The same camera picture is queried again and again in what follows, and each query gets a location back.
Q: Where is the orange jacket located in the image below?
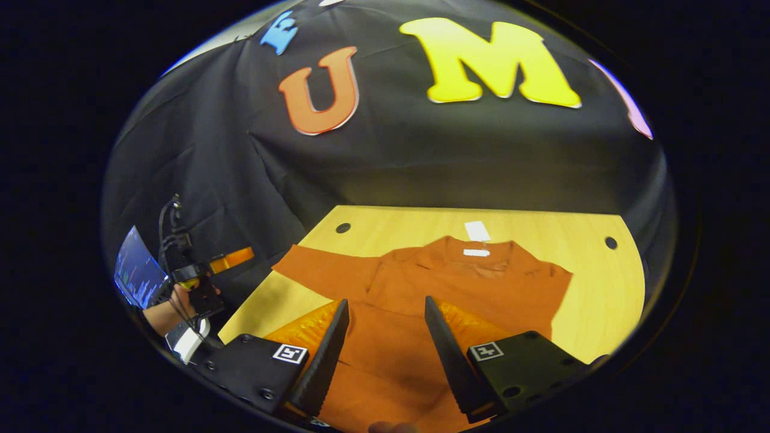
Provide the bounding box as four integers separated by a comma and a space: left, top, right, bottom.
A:
265, 236, 573, 433

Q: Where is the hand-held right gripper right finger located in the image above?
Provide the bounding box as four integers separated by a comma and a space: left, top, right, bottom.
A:
424, 295, 593, 417

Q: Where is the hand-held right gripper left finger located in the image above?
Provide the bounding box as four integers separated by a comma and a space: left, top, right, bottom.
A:
202, 299, 351, 419

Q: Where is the computer monitor screen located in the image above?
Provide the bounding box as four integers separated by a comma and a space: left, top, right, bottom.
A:
114, 226, 169, 310

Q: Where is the black backdrop cloth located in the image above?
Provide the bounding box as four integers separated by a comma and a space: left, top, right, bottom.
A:
101, 0, 677, 361

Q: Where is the white object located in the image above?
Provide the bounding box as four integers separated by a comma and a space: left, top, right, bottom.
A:
165, 319, 211, 364

